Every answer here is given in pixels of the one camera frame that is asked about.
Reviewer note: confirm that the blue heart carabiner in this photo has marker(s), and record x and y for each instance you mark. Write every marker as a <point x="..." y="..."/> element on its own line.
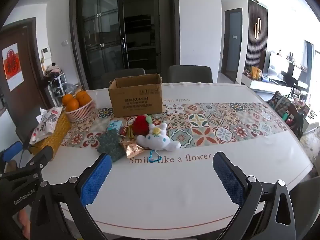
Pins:
<point x="150" y="158"/>

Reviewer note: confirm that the gold foil packet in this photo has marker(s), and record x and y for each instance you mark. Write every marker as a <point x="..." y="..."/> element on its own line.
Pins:
<point x="131" y="149"/>

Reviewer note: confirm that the person's left hand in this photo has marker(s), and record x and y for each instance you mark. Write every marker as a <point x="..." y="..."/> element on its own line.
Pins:
<point x="23" y="218"/>

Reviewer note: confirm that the yellow bag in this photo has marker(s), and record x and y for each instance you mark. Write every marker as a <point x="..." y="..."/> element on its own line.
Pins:
<point x="256" y="73"/>

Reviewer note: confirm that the dark glass sliding door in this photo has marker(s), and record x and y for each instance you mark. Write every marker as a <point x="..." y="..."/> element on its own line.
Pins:
<point x="140" y="30"/>

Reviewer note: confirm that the white shoe rack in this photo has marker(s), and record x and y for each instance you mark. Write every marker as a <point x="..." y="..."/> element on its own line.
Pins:
<point x="57" y="85"/>

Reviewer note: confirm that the pile of oranges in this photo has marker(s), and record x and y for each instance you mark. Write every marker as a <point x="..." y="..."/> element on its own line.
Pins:
<point x="73" y="102"/>

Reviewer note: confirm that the brown cardboard box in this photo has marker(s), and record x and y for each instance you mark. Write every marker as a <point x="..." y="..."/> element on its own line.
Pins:
<point x="136" y="100"/>

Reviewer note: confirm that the white plush toy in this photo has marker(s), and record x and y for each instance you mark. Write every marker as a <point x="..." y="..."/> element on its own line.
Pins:
<point x="155" y="138"/>

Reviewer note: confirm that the brown wooden door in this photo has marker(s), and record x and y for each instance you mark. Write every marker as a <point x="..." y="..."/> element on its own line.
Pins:
<point x="30" y="75"/>

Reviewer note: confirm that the dark green scrubber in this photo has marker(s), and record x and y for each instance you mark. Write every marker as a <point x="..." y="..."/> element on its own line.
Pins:
<point x="110" y="146"/>

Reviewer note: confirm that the patterned cushioned chair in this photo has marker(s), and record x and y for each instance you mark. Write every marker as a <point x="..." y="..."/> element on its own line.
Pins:
<point x="283" y="105"/>

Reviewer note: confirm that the red knitted plush toy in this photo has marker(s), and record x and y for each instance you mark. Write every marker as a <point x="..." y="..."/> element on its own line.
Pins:
<point x="140" y="126"/>

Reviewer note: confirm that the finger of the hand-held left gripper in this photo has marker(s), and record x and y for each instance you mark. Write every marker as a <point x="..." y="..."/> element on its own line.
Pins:
<point x="11" y="151"/>
<point x="41" y="158"/>

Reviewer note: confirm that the red small packet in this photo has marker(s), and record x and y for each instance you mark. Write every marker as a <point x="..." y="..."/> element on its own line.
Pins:
<point x="123" y="130"/>

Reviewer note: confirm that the white low cabinet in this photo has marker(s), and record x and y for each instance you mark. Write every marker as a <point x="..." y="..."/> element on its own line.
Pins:
<point x="260" y="85"/>

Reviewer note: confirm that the colourful tile-pattern table runner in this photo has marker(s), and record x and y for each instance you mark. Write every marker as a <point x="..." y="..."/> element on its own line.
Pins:
<point x="220" y="125"/>

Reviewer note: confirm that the dark interior door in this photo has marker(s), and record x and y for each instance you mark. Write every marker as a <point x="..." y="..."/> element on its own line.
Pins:
<point x="233" y="45"/>

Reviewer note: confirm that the teal small packet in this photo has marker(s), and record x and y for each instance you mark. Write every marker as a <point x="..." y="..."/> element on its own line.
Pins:
<point x="115" y="125"/>

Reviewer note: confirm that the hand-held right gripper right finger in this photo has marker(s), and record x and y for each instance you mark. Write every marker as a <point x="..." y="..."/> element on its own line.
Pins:
<point x="227" y="177"/>

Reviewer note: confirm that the floral tissue pouch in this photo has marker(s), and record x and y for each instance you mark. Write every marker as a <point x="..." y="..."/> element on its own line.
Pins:
<point x="47" y="123"/>

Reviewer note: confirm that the dark slatted wall panel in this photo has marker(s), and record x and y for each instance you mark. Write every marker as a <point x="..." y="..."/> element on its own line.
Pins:
<point x="262" y="50"/>

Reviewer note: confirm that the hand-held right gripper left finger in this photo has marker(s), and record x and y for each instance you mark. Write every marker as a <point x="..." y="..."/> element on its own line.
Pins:
<point x="96" y="177"/>

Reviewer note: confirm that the red paper-cut door poster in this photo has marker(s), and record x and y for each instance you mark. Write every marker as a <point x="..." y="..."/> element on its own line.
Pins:
<point x="12" y="67"/>

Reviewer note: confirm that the wall intercom panel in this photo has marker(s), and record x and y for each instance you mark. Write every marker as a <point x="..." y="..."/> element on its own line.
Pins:
<point x="46" y="53"/>

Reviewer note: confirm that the gold wall ornament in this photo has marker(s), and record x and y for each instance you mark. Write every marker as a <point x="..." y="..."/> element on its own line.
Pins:
<point x="257" y="28"/>

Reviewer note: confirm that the white fruit basket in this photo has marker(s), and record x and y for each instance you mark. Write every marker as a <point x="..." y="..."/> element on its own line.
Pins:
<point x="81" y="112"/>

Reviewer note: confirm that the grey dining chair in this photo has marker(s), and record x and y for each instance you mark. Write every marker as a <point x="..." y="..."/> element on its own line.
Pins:
<point x="190" y="73"/>
<point x="120" y="75"/>

